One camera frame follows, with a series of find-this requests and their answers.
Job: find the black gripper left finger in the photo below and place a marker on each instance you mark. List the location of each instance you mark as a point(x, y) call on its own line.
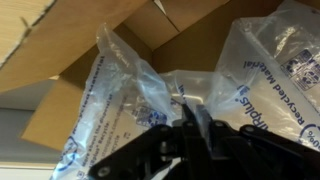
point(190, 140)

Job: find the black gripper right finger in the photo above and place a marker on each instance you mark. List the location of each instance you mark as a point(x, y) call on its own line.
point(240, 143)

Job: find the long clear air pillow strip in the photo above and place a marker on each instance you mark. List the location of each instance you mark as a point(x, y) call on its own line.
point(276, 90)

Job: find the open brown cardboard shipping box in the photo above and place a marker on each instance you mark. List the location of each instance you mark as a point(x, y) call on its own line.
point(66, 33)

